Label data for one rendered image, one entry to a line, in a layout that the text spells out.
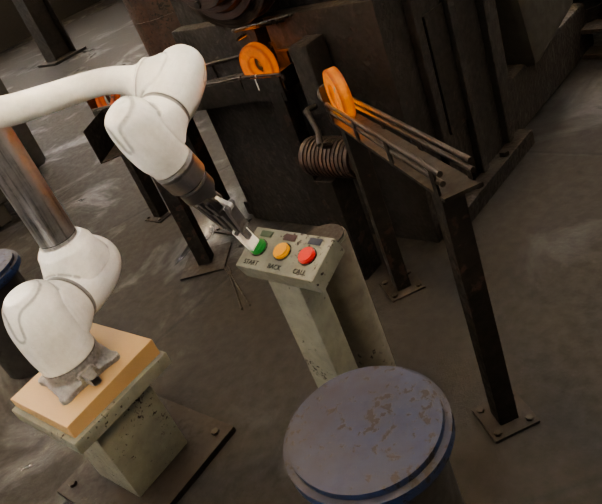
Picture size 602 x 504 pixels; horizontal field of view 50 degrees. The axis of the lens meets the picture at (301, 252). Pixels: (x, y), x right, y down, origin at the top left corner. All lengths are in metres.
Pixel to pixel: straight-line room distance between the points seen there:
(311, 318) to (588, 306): 0.86
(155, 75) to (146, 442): 1.02
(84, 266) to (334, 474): 0.91
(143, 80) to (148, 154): 0.17
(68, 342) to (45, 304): 0.11
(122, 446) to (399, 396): 0.87
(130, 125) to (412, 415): 0.72
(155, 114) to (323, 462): 0.69
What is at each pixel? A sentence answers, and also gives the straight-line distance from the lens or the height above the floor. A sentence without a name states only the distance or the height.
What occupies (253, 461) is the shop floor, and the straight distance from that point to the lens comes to 1.88.
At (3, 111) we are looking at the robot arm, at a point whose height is 1.08.
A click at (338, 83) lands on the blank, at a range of 1.80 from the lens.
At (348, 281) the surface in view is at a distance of 1.61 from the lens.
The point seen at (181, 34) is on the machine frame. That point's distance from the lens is 2.64.
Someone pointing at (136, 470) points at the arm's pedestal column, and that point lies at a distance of 1.91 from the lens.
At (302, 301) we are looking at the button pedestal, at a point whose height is 0.49.
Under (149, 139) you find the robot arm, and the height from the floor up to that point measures 0.97.
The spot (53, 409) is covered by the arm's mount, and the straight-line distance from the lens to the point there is 1.78.
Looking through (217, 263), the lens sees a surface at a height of 0.01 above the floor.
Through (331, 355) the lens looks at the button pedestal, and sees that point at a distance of 1.55.
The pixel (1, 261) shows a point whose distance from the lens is 2.64.
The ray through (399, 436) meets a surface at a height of 0.43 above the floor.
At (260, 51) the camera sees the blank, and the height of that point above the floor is 0.79.
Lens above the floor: 1.33
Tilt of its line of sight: 31 degrees down
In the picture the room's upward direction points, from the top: 23 degrees counter-clockwise
